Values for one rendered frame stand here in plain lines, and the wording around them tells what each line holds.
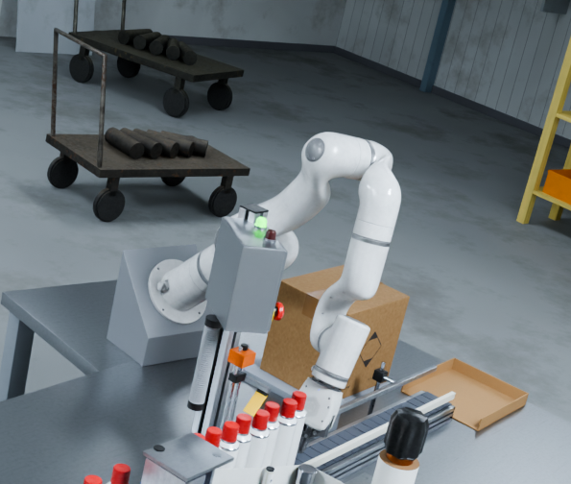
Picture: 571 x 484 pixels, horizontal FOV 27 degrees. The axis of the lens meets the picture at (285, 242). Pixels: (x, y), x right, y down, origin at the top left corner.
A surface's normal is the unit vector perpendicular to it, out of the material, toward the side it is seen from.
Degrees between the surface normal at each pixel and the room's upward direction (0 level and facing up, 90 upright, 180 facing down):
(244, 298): 90
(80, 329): 0
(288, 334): 90
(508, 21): 90
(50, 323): 0
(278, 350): 90
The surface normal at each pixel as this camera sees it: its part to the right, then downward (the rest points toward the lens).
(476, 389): 0.22, -0.92
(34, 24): 0.68, 0.19
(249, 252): 0.29, 0.37
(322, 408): -0.42, -0.18
